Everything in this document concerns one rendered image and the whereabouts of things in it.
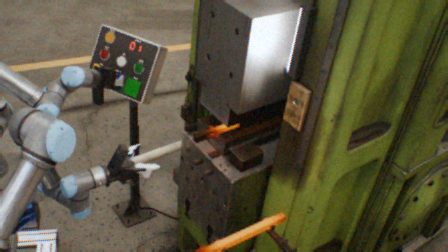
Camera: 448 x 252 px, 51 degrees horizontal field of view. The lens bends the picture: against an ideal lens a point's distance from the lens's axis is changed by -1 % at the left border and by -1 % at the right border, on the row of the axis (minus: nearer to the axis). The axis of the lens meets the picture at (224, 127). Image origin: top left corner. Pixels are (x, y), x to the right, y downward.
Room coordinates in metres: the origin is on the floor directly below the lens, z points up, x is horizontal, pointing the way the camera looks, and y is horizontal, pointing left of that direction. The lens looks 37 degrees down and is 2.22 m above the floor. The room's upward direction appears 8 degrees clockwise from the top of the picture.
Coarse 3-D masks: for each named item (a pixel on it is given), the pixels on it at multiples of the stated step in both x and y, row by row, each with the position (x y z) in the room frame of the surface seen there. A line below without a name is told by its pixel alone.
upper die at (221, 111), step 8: (200, 96) 1.68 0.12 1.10; (208, 96) 1.64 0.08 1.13; (216, 96) 1.61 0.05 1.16; (208, 104) 1.64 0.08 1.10; (216, 104) 1.60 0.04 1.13; (224, 104) 1.56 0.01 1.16; (272, 104) 1.69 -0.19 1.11; (280, 104) 1.72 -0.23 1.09; (216, 112) 1.59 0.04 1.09; (224, 112) 1.56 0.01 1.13; (232, 112) 1.54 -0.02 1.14; (248, 112) 1.60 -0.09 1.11; (256, 112) 1.63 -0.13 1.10; (264, 112) 1.66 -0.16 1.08; (224, 120) 1.55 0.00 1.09; (232, 120) 1.55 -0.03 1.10; (240, 120) 1.58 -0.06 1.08
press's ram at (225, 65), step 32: (224, 0) 1.63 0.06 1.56; (256, 0) 1.67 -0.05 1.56; (288, 0) 1.71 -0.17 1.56; (224, 32) 1.60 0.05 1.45; (256, 32) 1.51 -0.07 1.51; (288, 32) 1.62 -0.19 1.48; (224, 64) 1.59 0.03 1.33; (256, 64) 1.53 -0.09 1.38; (288, 64) 1.60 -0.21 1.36; (224, 96) 1.57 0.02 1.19; (256, 96) 1.55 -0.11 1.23
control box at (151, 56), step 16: (112, 32) 1.99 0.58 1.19; (96, 48) 1.98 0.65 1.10; (112, 48) 1.95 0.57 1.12; (128, 48) 1.93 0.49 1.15; (144, 48) 1.91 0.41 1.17; (160, 48) 1.90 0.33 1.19; (112, 64) 1.91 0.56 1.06; (128, 64) 1.89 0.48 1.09; (144, 64) 1.87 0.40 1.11; (160, 64) 1.90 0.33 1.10; (144, 80) 1.83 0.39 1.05; (128, 96) 1.80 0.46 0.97; (144, 96) 1.79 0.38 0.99
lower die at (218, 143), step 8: (280, 112) 1.80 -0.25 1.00; (200, 120) 1.68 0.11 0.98; (208, 120) 1.69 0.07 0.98; (216, 120) 1.68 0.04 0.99; (264, 120) 1.73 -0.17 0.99; (272, 120) 1.74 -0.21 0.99; (200, 128) 1.67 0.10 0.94; (232, 128) 1.63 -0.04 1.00; (240, 128) 1.64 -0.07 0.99; (248, 128) 1.65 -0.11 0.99; (224, 136) 1.57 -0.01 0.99; (232, 136) 1.58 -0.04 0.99; (216, 144) 1.57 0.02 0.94; (224, 144) 1.54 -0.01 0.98; (232, 144) 1.56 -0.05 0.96; (224, 152) 1.54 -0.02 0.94
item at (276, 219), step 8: (272, 216) 1.20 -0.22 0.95; (280, 216) 1.20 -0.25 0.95; (256, 224) 1.15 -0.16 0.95; (264, 224) 1.15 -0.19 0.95; (272, 224) 1.16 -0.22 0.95; (240, 232) 1.10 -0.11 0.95; (248, 232) 1.11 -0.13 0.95; (256, 232) 1.12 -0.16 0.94; (224, 240) 1.06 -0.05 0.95; (232, 240) 1.06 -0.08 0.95; (240, 240) 1.08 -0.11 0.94; (200, 248) 1.00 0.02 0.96; (208, 248) 1.01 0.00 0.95; (216, 248) 1.02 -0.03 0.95
